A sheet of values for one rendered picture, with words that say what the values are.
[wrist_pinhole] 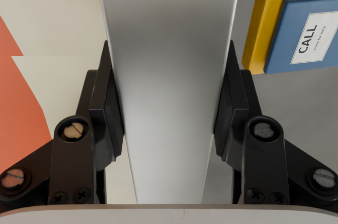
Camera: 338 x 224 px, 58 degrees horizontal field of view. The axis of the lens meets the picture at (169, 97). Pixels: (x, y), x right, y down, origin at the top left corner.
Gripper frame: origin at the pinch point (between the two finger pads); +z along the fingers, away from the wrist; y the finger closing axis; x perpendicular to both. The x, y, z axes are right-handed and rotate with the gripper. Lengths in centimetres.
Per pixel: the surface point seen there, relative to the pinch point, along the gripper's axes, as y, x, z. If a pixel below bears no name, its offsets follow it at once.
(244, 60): 10.0, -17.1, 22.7
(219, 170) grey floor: 42, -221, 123
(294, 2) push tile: 12.8, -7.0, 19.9
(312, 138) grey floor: 115, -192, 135
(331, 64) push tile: 20.5, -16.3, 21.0
